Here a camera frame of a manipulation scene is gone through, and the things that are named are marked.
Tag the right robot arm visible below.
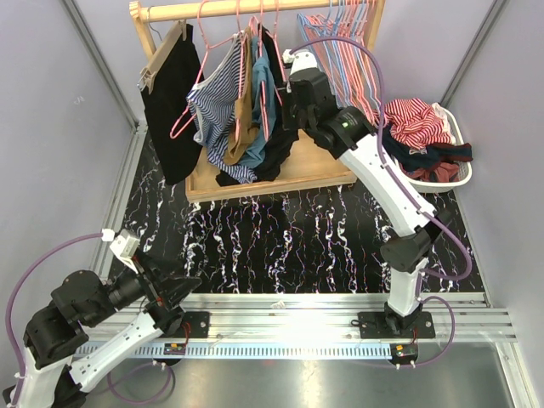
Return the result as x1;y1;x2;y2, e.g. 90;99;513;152
281;67;441;337

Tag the wooden clothes rack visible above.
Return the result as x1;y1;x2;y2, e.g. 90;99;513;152
128;0;387;204

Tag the black skirt on rack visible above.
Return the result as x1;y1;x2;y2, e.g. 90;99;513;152
141;23;202;186

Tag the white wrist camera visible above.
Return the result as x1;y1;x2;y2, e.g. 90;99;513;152
101;229;140;272
281;48;318;75

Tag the pink hanger striped top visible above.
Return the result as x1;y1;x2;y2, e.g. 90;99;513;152
169;0;252;139

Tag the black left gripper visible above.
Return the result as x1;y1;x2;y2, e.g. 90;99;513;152
83;247;201;328

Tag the pink hanger black garment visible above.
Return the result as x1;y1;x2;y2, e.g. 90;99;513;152
258;1;286;109

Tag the white perforated plastic basket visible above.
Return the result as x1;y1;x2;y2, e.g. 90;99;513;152
393;103;473;194

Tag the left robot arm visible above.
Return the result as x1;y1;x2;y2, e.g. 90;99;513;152
3;254;201;407

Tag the brown tank top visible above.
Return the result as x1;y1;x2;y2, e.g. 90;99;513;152
224;27;258;165

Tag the bundle of empty pink hangers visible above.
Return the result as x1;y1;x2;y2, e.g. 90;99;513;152
297;1;385;125

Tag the maroon tank top grey trim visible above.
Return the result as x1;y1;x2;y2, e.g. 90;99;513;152
403;162;459;183

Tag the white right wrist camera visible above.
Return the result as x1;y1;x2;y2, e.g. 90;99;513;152
281;48;318;75

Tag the blue white striped tank top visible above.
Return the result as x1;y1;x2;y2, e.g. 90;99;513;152
187;32;256;184

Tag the aluminium mounting rail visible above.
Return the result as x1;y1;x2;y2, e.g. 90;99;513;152
76;293;516;362

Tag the black marble pattern mat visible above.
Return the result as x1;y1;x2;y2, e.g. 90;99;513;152
116;115;484;295

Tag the red white striped tank top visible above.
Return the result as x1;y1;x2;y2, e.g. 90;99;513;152
384;99;454;150

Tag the teal tank top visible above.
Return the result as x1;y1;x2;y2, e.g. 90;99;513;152
238;37;277;169

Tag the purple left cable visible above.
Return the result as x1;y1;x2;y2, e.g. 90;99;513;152
3;231;107;383

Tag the pink hanger brown top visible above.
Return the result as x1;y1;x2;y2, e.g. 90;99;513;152
234;25;252;147

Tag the navy tank top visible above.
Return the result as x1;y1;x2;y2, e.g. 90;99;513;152
382;135;473;173

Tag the wooden clip hanger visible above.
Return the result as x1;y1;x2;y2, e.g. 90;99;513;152
137;20;187;93

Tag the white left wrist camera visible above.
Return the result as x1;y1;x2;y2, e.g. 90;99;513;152
101;229;140;272

